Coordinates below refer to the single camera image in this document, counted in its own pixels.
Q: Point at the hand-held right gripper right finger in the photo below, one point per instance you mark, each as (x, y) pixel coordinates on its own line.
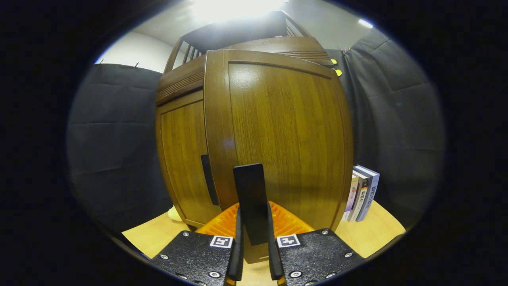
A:
(273, 254)

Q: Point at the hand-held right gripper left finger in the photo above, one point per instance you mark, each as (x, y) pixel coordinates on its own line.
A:
(238, 254)

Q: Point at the brown wooden shoe cabinet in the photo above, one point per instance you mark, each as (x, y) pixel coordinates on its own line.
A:
(246, 31)

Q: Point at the pale yellow soft object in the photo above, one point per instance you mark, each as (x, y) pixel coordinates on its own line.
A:
(174, 214)

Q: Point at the blue-grey cover book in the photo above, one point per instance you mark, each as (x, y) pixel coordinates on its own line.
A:
(370, 190)

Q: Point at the black backdrop cloth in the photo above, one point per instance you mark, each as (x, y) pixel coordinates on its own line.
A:
(115, 151)

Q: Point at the large ceiling light panel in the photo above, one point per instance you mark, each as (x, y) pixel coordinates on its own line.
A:
(238, 8)

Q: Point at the small ceiling light panel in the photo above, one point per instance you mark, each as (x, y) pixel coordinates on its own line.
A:
(365, 23)

